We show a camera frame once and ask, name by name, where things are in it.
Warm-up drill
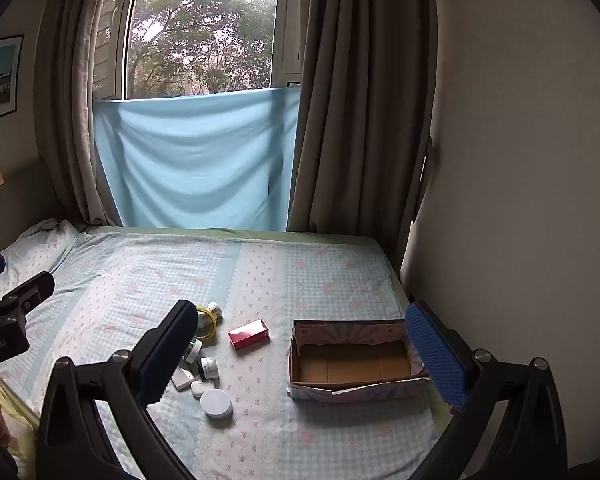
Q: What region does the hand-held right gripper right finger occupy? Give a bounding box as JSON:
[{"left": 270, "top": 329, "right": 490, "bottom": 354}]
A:
[{"left": 405, "top": 301, "right": 568, "bottom": 480}]

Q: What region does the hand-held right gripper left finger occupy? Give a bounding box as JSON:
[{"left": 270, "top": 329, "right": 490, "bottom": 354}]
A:
[{"left": 39, "top": 299, "right": 200, "bottom": 480}]

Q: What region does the long white box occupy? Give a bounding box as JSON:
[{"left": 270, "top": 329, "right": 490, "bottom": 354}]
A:
[{"left": 172, "top": 366, "right": 197, "bottom": 392}]

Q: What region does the yellow tape roll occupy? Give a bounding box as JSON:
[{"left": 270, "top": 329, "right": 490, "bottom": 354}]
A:
[{"left": 195, "top": 305, "right": 219, "bottom": 346}]

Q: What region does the white round jar lid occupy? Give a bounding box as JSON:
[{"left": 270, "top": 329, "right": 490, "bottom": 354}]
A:
[{"left": 200, "top": 389, "right": 234, "bottom": 421}]

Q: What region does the patterned cardboard box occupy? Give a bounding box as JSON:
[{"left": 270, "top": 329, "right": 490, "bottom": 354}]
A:
[{"left": 286, "top": 317, "right": 431, "bottom": 403}]

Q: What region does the small red box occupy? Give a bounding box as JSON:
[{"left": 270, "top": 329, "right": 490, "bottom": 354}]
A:
[{"left": 228, "top": 319, "right": 271, "bottom": 352}]

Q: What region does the white bottle green label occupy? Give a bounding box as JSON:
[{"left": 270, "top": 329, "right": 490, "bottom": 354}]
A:
[{"left": 179, "top": 338, "right": 203, "bottom": 365}]

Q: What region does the small black-capped jar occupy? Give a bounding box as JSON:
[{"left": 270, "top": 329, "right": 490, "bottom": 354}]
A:
[{"left": 197, "top": 356, "right": 221, "bottom": 380}]

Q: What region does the patterned pillow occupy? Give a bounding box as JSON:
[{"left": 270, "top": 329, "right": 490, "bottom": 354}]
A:
[{"left": 0, "top": 218, "right": 81, "bottom": 301}]

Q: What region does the beige headboard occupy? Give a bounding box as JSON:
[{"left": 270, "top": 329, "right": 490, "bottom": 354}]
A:
[{"left": 0, "top": 160, "right": 63, "bottom": 261}]

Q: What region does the white paper sheet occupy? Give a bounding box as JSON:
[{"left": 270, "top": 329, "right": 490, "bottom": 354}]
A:
[{"left": 330, "top": 382, "right": 381, "bottom": 396}]

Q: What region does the pale yellow cloth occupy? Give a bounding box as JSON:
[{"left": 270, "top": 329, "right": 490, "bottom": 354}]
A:
[{"left": 0, "top": 367, "right": 38, "bottom": 480}]

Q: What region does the checked floral bed sheet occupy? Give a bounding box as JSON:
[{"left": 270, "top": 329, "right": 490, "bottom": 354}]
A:
[{"left": 0, "top": 225, "right": 461, "bottom": 480}]

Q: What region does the brown curtain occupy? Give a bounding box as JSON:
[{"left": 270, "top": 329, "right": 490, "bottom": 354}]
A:
[
  {"left": 32, "top": 0, "right": 146, "bottom": 226},
  {"left": 287, "top": 0, "right": 438, "bottom": 261}
]

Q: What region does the light blue hanging cloth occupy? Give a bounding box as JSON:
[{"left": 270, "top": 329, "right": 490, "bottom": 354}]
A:
[{"left": 94, "top": 86, "right": 301, "bottom": 232}]

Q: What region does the window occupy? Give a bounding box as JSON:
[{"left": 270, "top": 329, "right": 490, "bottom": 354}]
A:
[{"left": 92, "top": 0, "right": 301, "bottom": 101}]

